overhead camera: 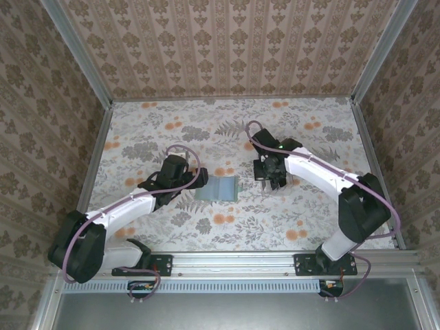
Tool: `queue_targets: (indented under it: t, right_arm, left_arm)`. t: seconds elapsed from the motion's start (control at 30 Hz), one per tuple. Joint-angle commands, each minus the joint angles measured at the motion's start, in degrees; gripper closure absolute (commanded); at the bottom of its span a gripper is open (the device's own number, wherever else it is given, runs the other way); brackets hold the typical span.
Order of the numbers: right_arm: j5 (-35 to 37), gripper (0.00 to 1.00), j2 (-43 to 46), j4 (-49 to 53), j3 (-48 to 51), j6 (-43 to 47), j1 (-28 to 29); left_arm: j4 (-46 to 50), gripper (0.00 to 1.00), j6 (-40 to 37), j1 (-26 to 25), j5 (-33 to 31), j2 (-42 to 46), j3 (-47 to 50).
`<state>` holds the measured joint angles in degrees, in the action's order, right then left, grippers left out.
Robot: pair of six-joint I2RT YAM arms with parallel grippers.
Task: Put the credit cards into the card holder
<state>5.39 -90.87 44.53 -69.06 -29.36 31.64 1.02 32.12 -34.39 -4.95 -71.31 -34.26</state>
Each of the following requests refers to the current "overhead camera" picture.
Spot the left circuit board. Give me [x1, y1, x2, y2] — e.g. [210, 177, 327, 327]
[127, 280, 156, 298]

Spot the circuit board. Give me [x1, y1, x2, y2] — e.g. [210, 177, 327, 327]
[318, 278, 345, 298]
[127, 280, 156, 298]

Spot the right circuit board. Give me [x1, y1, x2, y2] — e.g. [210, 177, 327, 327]
[318, 278, 345, 298]

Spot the grey metal panel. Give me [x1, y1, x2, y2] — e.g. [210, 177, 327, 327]
[51, 278, 422, 330]

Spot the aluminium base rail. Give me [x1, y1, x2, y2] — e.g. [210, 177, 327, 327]
[47, 250, 426, 278]

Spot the aluminium left side rail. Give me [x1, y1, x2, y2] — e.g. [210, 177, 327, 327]
[77, 101, 115, 216]

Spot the aluminium right side rail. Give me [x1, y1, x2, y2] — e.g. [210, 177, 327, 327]
[350, 99, 407, 251]

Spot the grey slotted cable duct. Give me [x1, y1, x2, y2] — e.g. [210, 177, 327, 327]
[63, 278, 324, 294]

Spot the aluminium right frame post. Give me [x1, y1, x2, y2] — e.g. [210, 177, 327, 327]
[351, 0, 423, 104]

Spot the aluminium frame post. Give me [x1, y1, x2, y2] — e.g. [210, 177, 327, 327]
[351, 0, 423, 104]
[38, 0, 115, 108]

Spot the aluminium left frame post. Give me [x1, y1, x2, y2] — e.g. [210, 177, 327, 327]
[38, 0, 115, 108]

